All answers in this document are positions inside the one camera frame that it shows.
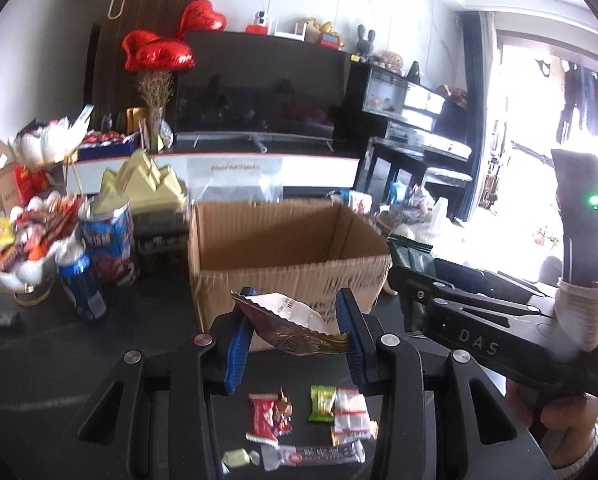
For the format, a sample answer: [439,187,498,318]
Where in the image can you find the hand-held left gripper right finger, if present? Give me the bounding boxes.
[335,286,550,480]

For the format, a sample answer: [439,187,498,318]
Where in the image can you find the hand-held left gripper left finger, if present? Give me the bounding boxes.
[54,287,260,480]

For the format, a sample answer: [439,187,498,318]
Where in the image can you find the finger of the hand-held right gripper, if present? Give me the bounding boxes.
[388,265,554,322]
[434,259,546,298]

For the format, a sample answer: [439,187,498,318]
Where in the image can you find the brown foil snack packet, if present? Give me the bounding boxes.
[230,290,352,357]

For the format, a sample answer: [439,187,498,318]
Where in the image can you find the dark green snack packet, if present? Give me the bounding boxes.
[386,234,436,333]

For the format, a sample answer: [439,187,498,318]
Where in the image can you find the white red striped packet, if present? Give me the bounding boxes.
[331,387,372,436]

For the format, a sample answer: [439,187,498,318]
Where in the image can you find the green candy packet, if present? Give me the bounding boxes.
[308,385,337,423]

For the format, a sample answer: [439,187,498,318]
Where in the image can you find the red candy packet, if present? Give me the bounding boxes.
[246,394,280,445]

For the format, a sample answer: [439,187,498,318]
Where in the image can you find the brown gold candy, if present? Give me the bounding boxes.
[274,386,295,436]

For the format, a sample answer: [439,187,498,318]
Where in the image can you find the large cardboard box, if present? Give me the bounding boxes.
[188,199,393,353]

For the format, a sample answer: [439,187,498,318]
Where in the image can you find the pale green candy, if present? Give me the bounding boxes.
[221,449,262,473]

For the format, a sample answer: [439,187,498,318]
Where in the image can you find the long dark snack bar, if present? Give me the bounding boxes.
[260,442,367,472]

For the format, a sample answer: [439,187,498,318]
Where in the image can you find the white bowl of snacks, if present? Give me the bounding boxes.
[0,192,85,272]

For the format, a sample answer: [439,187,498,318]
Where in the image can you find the blue tray of snacks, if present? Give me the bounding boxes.
[76,130,141,162]

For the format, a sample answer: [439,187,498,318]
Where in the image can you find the person's right hand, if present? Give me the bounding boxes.
[504,380,598,467]

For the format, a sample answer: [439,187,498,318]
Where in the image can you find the black piano bench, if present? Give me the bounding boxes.
[421,167,476,222]

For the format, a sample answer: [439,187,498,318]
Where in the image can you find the black patterned box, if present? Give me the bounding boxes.
[134,210,190,277]

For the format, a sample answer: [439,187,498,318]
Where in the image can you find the white packet red figure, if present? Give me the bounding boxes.
[350,192,374,216]

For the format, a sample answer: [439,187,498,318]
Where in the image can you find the blue snack box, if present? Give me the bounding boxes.
[82,200,141,287]

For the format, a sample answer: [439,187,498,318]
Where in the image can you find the blue drink can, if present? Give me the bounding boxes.
[56,250,108,322]

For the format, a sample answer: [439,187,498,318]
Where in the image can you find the dark blue curtain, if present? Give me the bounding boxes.
[458,10,500,222]

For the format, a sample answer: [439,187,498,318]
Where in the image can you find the clear plastic bag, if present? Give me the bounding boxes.
[186,155,285,206]

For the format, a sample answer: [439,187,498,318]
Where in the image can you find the white television cabinet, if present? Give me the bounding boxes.
[66,137,362,202]

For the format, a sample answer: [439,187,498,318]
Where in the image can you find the black upright piano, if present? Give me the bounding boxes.
[346,57,476,221]

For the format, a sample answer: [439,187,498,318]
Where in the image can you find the gold mountain shaped box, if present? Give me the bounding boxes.
[93,149,189,213]

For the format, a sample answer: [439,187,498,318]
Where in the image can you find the hanging dark clothes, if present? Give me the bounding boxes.
[554,60,598,147]

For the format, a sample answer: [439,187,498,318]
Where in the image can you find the clear glass vase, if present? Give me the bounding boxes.
[146,107,173,153]

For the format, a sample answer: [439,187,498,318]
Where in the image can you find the small doll figure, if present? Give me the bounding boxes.
[379,50,405,74]

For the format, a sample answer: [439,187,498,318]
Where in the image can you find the yellow paper bag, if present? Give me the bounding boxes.
[126,107,150,134]

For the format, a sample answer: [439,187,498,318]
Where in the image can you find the black flat television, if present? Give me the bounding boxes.
[174,30,361,153]

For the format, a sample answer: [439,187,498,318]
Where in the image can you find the dark rabbit figure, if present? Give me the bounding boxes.
[356,24,378,58]

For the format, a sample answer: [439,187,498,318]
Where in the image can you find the red packets bundle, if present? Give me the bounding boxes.
[13,165,53,202]

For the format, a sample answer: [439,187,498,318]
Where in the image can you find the dried flower bunch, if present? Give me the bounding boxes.
[138,69,176,111]

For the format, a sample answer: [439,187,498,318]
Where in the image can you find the white lotus tiered snack stand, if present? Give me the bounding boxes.
[0,117,93,308]

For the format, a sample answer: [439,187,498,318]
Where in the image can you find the small brown cardboard box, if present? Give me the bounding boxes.
[0,139,55,217]

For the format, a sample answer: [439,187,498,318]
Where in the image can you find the yellow toy figure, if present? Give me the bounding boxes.
[299,17,336,37]

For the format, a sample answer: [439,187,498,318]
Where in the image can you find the red heart foil balloon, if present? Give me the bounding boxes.
[178,0,228,39]
[136,40,196,72]
[122,30,162,72]

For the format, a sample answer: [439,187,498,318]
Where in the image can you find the white frame stand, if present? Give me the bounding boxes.
[274,17,308,42]

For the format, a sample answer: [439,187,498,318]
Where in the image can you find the white security camera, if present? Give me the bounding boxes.
[245,10,273,35]

